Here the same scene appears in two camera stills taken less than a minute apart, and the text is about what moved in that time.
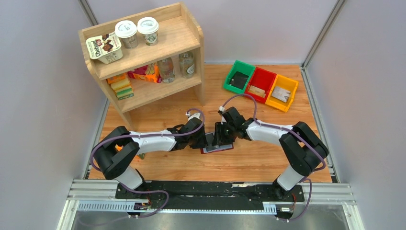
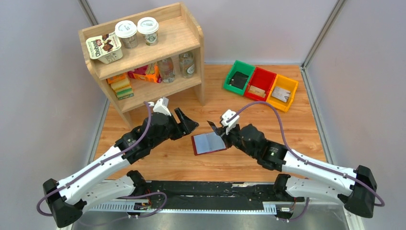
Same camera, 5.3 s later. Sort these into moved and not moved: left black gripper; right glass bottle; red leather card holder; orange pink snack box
Moved: left black gripper
Not moved: red leather card holder; orange pink snack box; right glass bottle
